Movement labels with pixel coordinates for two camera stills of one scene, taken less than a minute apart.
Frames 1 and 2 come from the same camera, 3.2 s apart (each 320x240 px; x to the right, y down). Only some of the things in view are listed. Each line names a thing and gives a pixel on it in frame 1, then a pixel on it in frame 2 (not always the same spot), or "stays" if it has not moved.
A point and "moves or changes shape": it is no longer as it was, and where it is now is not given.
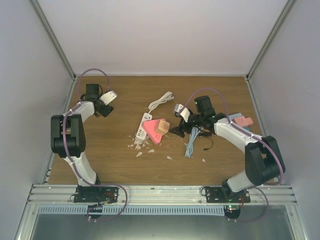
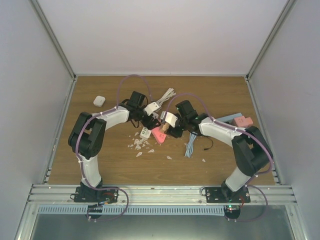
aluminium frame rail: x=59 y=195 stays
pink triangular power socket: x=150 y=126 moves or changes shape
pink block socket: x=243 y=121 stays
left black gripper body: x=104 y=112 → x=146 y=122
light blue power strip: x=232 y=116 stays
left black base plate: x=96 y=194 stays
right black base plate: x=224 y=194 stays
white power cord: x=167 y=96 moves or changes shape
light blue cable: x=194 y=131 stays
